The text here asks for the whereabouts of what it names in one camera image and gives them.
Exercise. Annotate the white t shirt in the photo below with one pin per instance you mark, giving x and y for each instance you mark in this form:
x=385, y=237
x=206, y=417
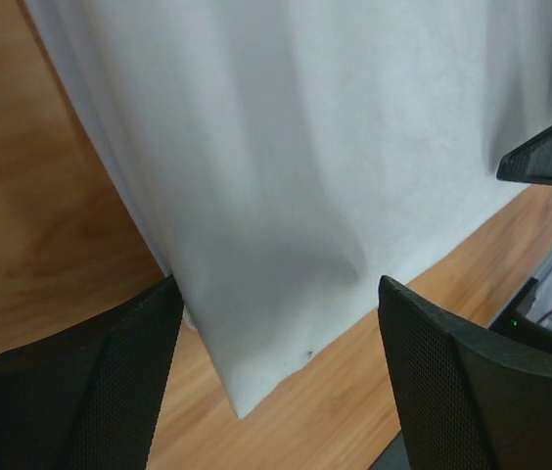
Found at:
x=280, y=157

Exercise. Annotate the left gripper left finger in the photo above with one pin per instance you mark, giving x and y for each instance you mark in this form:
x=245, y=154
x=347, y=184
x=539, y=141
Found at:
x=89, y=397

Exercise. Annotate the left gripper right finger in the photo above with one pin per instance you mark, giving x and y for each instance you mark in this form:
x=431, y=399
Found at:
x=466, y=397

